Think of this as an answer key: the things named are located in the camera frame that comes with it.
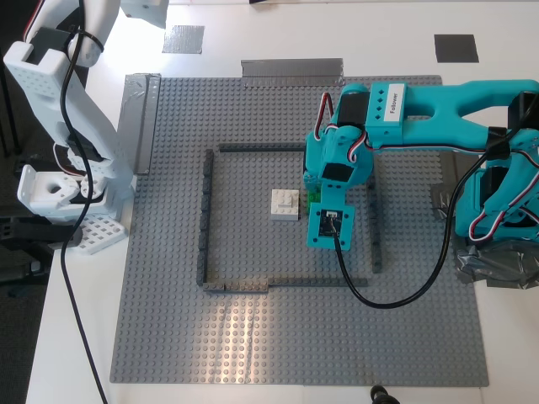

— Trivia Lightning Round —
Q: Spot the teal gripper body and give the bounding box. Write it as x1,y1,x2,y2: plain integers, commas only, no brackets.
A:
303,125,376,190

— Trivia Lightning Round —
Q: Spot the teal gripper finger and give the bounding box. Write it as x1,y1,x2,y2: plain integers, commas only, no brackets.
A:
301,170,323,194

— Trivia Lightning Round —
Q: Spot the green lego cube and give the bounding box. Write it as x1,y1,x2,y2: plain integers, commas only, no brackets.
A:
303,189,324,214

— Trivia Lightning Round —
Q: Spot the white lego cube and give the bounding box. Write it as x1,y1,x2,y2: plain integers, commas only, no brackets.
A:
269,189,302,223

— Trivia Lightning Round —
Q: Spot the dark grey brick row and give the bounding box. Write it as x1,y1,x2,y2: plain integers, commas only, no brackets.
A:
217,142,307,154
268,276,370,289
202,280,271,295
196,147,216,291
366,176,383,274

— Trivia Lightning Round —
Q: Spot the dark grey square patch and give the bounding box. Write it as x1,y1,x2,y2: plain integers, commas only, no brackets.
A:
434,34,480,64

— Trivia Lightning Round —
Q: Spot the grey studded baseplate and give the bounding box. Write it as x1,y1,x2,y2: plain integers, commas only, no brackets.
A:
109,75,492,386

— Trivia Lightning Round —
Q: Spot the crumpled grey tape wad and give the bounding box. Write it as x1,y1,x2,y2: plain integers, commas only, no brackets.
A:
454,243,539,291

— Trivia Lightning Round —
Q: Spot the square grey tape patch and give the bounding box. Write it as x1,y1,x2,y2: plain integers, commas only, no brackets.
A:
162,24,206,56

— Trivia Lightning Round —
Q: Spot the black knob object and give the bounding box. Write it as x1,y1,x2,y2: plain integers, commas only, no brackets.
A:
369,383,402,404

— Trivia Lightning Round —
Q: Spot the black table clamp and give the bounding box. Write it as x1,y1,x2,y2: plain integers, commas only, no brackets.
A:
0,212,84,291

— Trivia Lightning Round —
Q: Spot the teal wrist camera plate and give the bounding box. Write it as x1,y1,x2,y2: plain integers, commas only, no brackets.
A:
306,184,355,253

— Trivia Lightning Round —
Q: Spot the teal arm servo wire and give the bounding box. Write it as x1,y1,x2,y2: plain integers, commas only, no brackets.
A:
315,92,338,140

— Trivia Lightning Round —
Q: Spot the black camera cable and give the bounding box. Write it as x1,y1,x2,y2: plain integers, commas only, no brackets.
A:
332,125,523,308
60,24,110,404

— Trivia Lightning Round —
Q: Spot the grey duct tape strip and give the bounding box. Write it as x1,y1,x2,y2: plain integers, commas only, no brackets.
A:
119,73,163,176
240,57,347,88

